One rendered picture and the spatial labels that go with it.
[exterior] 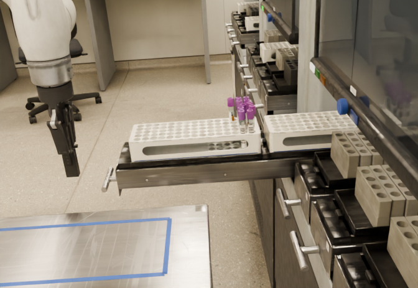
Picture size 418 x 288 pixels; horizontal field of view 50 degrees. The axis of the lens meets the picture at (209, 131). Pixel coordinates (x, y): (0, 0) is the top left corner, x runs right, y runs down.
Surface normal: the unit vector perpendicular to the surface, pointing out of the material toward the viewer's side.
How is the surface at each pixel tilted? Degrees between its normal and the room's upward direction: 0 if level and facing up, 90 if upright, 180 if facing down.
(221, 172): 90
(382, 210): 90
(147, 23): 90
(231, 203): 0
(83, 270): 0
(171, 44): 90
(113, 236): 0
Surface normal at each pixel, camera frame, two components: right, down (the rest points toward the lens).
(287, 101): 0.03, 0.42
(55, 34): 0.70, 0.29
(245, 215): -0.06, -0.91
